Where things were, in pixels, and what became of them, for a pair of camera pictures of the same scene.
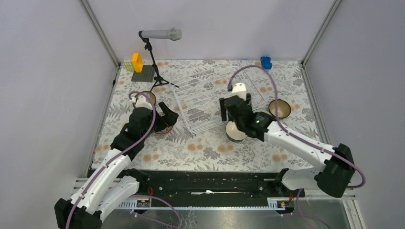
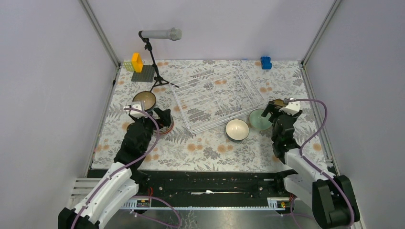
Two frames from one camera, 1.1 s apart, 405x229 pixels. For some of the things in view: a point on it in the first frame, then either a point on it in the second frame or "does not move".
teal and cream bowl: [233, 133] does not move
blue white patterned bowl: [165, 130] does not move
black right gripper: [223, 112] → [273, 109]
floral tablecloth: [198, 140] does not move
